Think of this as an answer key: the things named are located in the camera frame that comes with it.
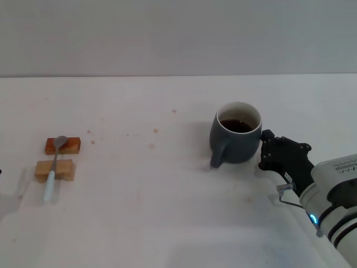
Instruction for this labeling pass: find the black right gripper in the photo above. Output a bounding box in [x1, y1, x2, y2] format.
[257, 129, 318, 195]

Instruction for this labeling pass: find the light tan wooden block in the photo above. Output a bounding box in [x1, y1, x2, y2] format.
[35, 159, 76, 184]

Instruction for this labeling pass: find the dark grey ceramic mug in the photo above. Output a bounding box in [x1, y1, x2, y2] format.
[209, 101, 263, 169]

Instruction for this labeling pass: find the reddish brown wooden block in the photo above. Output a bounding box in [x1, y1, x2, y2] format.
[44, 136, 82, 155]

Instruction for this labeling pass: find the metal spoon with blue handle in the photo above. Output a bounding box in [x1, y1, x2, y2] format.
[42, 135, 68, 203]

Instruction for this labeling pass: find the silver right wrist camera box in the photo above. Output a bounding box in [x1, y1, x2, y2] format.
[311, 153, 357, 210]

